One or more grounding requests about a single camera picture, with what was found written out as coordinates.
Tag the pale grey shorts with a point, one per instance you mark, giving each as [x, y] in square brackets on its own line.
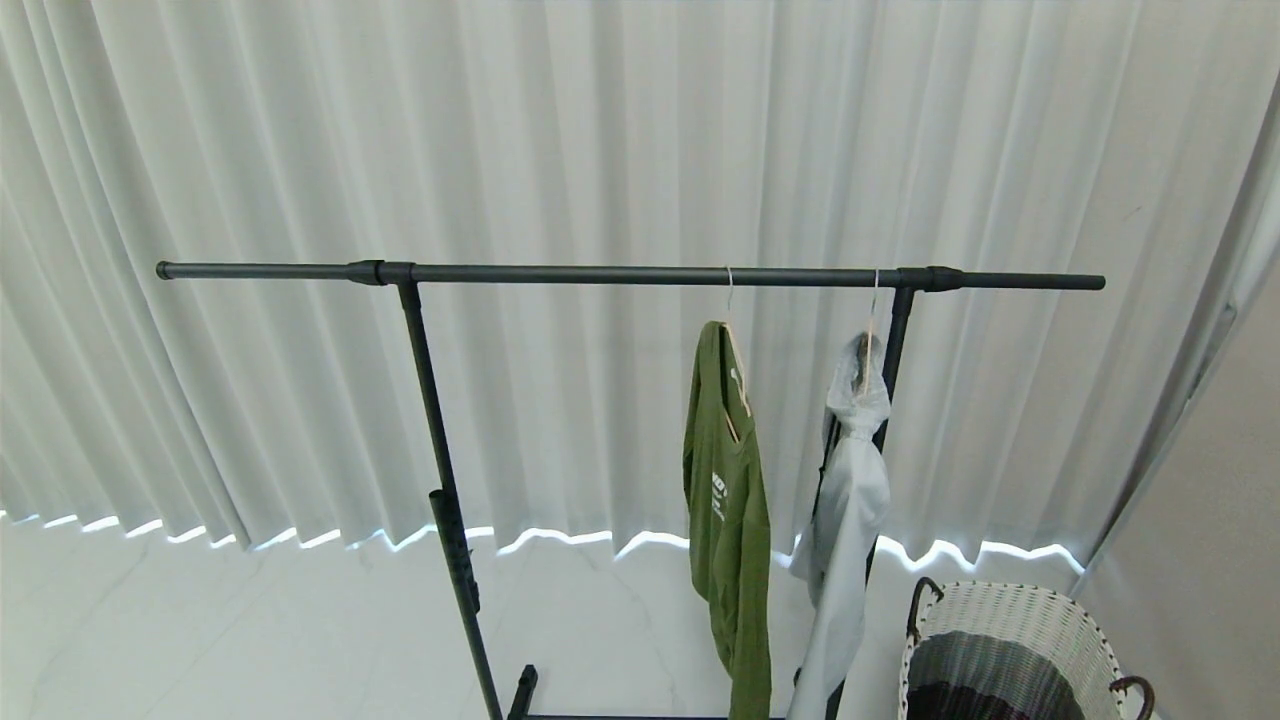
[850, 500]

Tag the black clothes rack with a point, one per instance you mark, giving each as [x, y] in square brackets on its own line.
[600, 274]

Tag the white curtain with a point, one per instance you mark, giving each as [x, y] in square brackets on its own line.
[500, 130]

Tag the pink clothes hanger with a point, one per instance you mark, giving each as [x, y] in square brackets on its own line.
[738, 375]
[872, 320]

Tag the green long-sleeved shirt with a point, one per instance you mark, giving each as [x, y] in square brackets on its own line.
[730, 530]

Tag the white laundry basket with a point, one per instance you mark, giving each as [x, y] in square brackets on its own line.
[1020, 650]

